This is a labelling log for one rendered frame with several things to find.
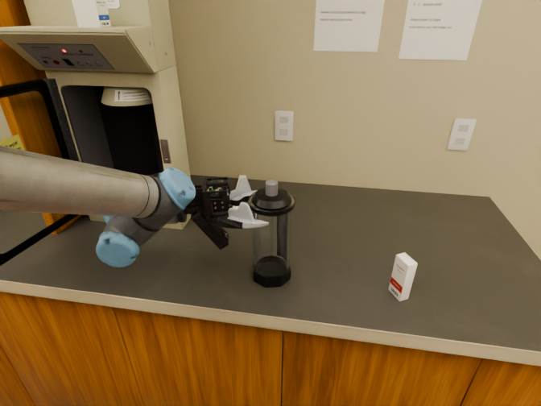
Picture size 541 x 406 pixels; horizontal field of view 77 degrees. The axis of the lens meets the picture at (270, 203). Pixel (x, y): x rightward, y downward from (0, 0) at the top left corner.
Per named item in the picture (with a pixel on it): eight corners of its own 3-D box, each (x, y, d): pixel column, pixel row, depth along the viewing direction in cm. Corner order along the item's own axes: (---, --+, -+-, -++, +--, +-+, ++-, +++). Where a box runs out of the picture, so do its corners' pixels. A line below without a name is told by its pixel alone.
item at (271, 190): (288, 196, 84) (289, 172, 81) (294, 217, 76) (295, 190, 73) (250, 198, 83) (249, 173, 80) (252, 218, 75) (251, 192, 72)
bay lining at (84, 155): (132, 170, 130) (111, 70, 112) (197, 175, 126) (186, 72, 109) (92, 200, 109) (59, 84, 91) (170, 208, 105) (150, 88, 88)
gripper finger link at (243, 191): (263, 174, 84) (232, 186, 78) (264, 196, 86) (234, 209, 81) (255, 171, 86) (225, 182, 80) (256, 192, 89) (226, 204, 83)
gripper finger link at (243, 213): (260, 210, 69) (223, 200, 73) (261, 235, 71) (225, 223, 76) (268, 204, 71) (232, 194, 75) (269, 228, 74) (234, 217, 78)
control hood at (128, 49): (43, 68, 90) (30, 25, 85) (158, 72, 85) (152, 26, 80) (6, 76, 80) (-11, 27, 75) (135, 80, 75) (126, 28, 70)
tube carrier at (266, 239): (289, 257, 94) (291, 187, 84) (295, 284, 85) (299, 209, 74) (249, 258, 93) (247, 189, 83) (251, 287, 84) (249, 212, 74)
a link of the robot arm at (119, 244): (120, 221, 60) (135, 188, 69) (83, 256, 63) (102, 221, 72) (157, 245, 63) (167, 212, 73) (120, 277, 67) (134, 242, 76)
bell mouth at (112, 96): (122, 92, 109) (118, 73, 106) (175, 93, 107) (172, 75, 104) (87, 105, 94) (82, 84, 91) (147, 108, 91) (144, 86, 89)
